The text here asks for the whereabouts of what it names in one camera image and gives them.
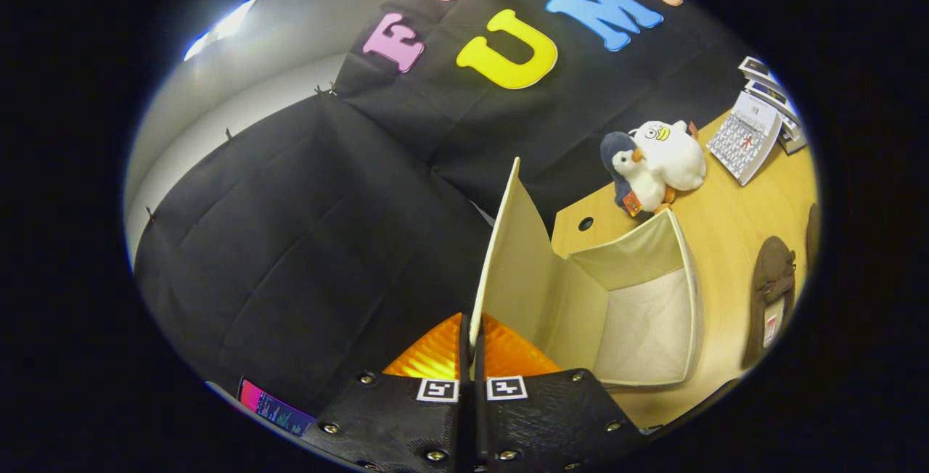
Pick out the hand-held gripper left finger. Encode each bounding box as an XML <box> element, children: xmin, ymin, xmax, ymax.
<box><xmin>301</xmin><ymin>313</ymin><xmax>476</xmax><ymax>473</ymax></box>

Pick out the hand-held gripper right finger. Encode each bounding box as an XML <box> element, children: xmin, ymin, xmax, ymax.
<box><xmin>475</xmin><ymin>313</ymin><xmax>647</xmax><ymax>473</ymax></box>

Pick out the beige fabric storage box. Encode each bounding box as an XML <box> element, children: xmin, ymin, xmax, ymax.
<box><xmin>468</xmin><ymin>157</ymin><xmax>705</xmax><ymax>390</ymax></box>

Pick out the brown fuzzy shoe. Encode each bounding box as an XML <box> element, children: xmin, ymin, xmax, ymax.
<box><xmin>806</xmin><ymin>203</ymin><xmax>822</xmax><ymax>271</ymax></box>
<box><xmin>742</xmin><ymin>236</ymin><xmax>798</xmax><ymax>371</ymax></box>

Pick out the pink and purple display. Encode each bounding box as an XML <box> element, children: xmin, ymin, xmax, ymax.
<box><xmin>238</xmin><ymin>379</ymin><xmax>316</xmax><ymax>437</ymax></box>

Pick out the black backdrop cloth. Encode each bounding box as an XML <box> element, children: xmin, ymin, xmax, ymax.
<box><xmin>133</xmin><ymin>0</ymin><xmax>763</xmax><ymax>416</ymax></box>

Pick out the grey penguin plush toy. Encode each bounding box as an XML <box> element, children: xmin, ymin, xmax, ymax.
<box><xmin>599</xmin><ymin>131</ymin><xmax>677</xmax><ymax>217</ymax></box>

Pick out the white duck plush toy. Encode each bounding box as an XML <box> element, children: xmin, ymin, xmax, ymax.
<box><xmin>630</xmin><ymin>120</ymin><xmax>708</xmax><ymax>194</ymax></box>

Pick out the white patterned cover book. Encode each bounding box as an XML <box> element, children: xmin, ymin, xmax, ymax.
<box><xmin>706</xmin><ymin>91</ymin><xmax>783</xmax><ymax>187</ymax></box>

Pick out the white book black lettering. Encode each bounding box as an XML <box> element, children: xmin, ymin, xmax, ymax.
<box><xmin>775</xmin><ymin>107</ymin><xmax>805</xmax><ymax>144</ymax></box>

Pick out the white book blue cover picture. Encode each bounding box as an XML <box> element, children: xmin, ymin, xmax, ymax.
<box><xmin>746</xmin><ymin>80</ymin><xmax>801</xmax><ymax>124</ymax></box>

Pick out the white book dark cover picture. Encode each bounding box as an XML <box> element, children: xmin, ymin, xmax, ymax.
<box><xmin>738</xmin><ymin>56</ymin><xmax>781</xmax><ymax>88</ymax></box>

